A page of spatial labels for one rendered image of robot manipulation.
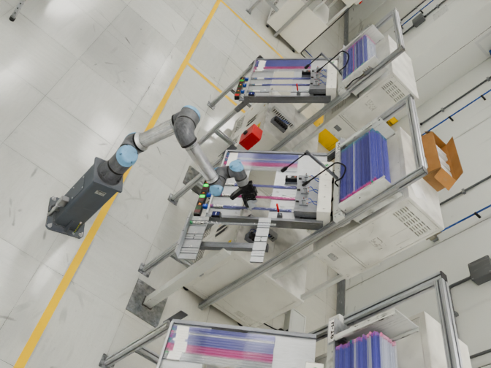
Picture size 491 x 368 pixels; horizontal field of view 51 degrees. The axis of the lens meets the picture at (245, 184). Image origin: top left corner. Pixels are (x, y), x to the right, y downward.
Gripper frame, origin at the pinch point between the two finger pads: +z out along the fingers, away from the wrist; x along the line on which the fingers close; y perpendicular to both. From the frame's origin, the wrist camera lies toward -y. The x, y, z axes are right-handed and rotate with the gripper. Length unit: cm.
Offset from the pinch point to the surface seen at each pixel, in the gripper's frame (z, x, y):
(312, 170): 9, 41, 34
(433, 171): 10, 23, 109
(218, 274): 46, -10, -36
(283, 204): 5.4, 5.5, 19.0
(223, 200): -4.0, 6.6, -18.0
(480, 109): 109, 231, 167
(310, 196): 3.7, 7.5, 36.9
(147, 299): 35, -36, -77
